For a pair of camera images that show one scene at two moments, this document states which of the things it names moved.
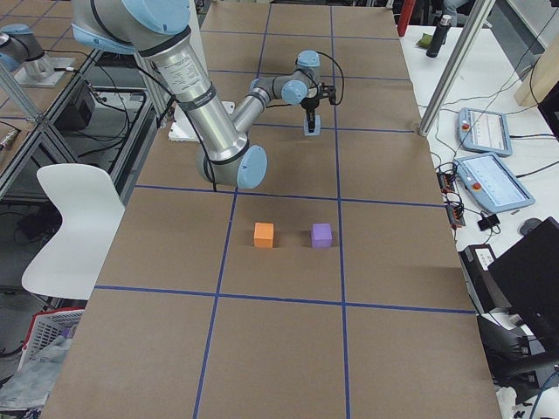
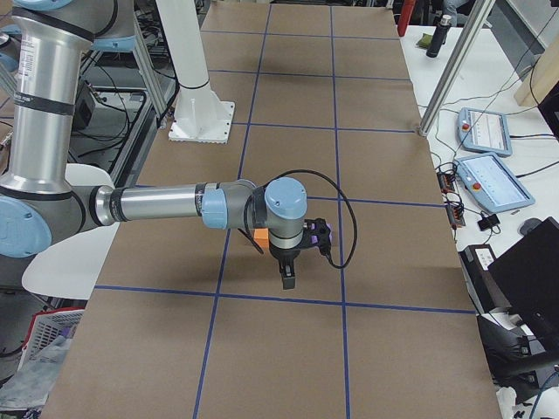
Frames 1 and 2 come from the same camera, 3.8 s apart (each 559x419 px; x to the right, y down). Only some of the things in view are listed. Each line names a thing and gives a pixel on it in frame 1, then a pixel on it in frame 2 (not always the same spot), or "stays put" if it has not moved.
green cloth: x=424 y=41 stays put
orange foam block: x=264 y=235 stays put
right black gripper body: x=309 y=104 -> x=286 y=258
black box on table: x=477 y=262 stays put
